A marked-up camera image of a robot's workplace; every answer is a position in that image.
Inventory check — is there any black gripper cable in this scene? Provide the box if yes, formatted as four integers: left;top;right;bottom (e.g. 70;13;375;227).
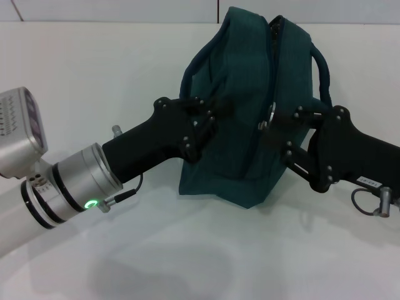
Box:
99;173;144;213
351;186;393;218

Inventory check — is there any silver zipper pull ring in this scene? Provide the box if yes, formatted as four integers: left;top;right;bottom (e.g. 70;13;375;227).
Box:
257;102;278;131

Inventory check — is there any teal blue lunch bag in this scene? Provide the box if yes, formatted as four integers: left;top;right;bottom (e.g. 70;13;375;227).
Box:
178;6;332;209

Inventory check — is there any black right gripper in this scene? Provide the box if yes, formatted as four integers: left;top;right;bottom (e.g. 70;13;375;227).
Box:
263;105;400;193

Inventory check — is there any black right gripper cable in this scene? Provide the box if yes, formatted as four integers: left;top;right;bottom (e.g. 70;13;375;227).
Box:
351;186;393;218

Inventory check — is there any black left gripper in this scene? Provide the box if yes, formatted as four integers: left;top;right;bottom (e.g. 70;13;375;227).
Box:
102;96;236;185

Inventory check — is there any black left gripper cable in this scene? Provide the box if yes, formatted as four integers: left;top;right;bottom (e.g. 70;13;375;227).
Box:
99;173;144;213

